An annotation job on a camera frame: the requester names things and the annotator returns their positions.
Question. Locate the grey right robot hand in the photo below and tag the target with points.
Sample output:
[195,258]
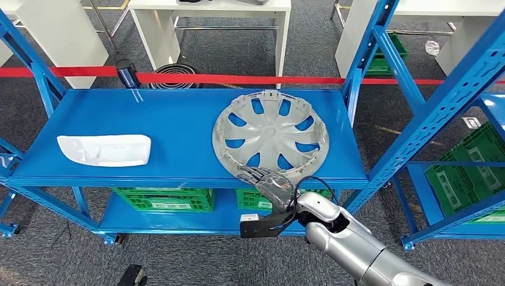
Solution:
[276,189]

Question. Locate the silver plastic wheel hubcap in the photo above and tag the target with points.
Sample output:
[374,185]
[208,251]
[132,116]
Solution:
[272,130]

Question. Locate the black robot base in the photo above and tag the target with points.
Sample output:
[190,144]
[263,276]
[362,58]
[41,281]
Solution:
[132,276]

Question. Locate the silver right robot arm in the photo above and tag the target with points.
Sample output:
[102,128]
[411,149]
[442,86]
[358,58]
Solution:
[347,244]

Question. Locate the blue metal shelf rack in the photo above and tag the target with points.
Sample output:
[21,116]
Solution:
[177,118]
[420,197]

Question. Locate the white plastic car part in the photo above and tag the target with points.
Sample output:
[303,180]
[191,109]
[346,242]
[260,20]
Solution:
[106,152]

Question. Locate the green plastic crate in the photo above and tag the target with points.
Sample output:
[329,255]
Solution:
[165,199]
[384,63]
[469,173]
[252,199]

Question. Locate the red barrier belt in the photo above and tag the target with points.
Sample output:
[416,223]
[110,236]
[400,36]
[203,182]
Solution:
[236,79]

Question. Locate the white table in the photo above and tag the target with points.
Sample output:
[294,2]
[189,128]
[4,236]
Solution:
[63,39]
[157,39]
[434,8]

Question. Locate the white floor socket plate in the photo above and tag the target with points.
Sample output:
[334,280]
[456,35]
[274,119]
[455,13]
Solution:
[471,122]

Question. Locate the crumpled clear plastic piece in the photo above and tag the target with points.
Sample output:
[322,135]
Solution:
[432,47]

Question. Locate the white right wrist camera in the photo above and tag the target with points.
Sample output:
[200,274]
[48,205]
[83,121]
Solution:
[249,217]

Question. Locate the black camera bracket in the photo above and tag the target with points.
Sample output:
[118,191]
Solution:
[260,231]

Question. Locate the black barrier post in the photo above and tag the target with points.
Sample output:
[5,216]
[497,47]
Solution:
[126,73]

